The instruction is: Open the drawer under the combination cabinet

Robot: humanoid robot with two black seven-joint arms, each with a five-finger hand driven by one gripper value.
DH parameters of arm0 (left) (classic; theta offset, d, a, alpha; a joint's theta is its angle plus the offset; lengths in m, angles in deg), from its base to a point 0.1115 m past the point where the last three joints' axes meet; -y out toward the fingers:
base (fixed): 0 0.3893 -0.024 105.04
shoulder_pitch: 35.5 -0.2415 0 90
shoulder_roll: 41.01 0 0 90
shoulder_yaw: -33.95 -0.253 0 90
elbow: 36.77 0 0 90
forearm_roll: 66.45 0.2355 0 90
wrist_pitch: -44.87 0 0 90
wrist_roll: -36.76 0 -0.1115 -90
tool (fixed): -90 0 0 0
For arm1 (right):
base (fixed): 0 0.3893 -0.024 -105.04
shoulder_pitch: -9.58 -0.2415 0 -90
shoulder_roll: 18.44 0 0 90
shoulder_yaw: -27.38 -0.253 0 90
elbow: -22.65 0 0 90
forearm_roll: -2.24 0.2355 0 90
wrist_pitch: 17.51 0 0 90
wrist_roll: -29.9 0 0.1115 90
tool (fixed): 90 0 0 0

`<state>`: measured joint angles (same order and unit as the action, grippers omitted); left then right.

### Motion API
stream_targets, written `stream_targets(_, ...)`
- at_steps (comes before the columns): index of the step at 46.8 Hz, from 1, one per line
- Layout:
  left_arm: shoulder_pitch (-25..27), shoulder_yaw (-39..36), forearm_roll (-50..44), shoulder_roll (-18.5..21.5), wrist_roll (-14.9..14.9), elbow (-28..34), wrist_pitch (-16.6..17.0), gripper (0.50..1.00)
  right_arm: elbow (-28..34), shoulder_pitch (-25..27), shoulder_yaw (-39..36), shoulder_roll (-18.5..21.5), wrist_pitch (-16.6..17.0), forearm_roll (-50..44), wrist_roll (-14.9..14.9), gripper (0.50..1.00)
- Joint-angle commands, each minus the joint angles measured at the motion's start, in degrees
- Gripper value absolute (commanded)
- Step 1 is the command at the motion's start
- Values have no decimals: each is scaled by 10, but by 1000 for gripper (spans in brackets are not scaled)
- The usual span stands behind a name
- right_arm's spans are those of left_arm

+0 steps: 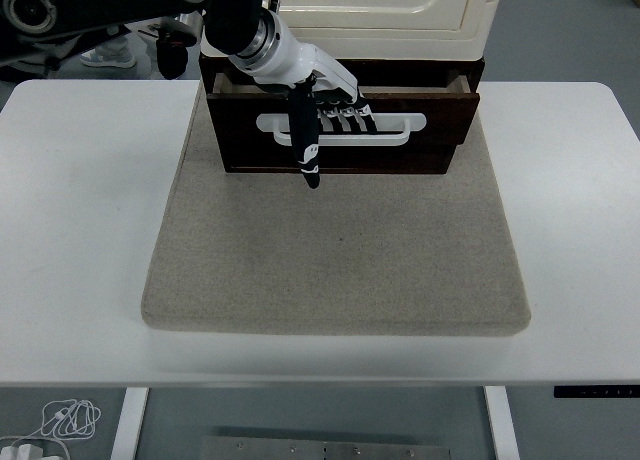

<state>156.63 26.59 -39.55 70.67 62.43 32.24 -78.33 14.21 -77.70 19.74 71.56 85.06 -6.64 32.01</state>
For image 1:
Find person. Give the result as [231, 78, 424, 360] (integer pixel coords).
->
[79, 22, 164, 70]

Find white table leg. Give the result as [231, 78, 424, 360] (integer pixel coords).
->
[483, 385, 521, 460]
[109, 387, 150, 460]

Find dark wooden drawer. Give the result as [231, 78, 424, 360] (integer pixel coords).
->
[206, 69, 481, 172]

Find beige fabric mat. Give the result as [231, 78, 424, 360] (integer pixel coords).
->
[139, 82, 532, 337]

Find white coiled cable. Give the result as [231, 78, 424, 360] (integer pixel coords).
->
[0, 398, 103, 460]

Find cream upper cabinet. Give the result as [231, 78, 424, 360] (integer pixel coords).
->
[199, 0, 504, 64]

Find dark wooden cabinet frame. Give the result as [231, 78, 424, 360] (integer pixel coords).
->
[198, 51, 488, 176]

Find white drawer handle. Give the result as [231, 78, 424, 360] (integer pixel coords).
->
[254, 112, 428, 149]

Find black angular object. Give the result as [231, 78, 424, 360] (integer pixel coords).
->
[0, 62, 31, 84]

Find black table control panel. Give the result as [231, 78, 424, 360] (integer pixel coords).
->
[553, 385, 640, 400]

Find white power adapter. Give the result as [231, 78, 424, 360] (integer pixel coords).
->
[2, 442, 47, 460]

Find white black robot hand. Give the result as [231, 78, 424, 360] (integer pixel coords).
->
[233, 12, 382, 191]

